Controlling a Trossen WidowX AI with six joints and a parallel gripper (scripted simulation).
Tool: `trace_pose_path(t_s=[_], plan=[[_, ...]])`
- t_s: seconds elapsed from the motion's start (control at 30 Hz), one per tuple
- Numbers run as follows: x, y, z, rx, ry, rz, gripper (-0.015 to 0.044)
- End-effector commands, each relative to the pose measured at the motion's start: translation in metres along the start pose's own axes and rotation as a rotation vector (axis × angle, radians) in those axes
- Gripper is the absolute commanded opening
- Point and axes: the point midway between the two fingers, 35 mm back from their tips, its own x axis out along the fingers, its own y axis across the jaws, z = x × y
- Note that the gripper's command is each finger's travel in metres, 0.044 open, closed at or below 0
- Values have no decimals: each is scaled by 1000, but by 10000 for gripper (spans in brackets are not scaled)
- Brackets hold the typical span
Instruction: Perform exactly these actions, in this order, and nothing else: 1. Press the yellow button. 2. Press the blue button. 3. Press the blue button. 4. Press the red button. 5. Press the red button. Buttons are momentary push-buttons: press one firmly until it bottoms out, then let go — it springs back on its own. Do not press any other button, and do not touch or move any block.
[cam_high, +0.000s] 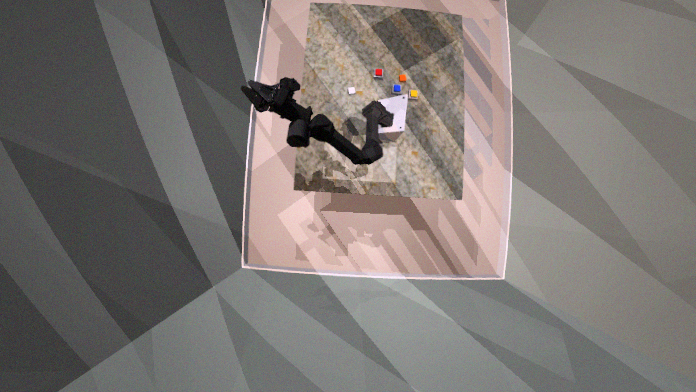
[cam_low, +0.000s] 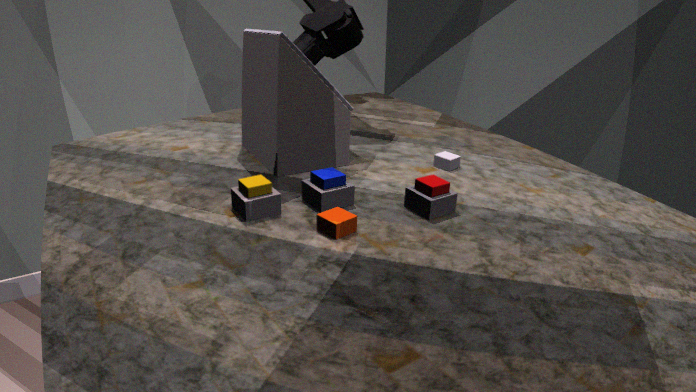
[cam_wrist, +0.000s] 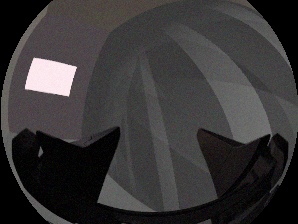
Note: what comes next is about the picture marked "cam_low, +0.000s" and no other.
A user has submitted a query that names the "orange block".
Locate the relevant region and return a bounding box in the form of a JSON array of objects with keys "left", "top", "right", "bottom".
[{"left": 316, "top": 207, "right": 357, "bottom": 240}]

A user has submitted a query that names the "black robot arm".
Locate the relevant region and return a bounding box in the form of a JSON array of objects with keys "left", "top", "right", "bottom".
[{"left": 293, "top": 0, "right": 364, "bottom": 65}]

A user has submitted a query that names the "blue button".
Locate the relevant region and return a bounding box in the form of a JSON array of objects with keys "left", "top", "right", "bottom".
[{"left": 301, "top": 167, "right": 355, "bottom": 213}]

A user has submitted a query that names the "red button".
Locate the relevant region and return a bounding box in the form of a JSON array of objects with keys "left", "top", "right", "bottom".
[{"left": 404, "top": 175, "right": 457, "bottom": 220}]

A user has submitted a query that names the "yellow button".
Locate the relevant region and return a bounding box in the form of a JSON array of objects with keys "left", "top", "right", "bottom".
[{"left": 231, "top": 175, "right": 281, "bottom": 222}]

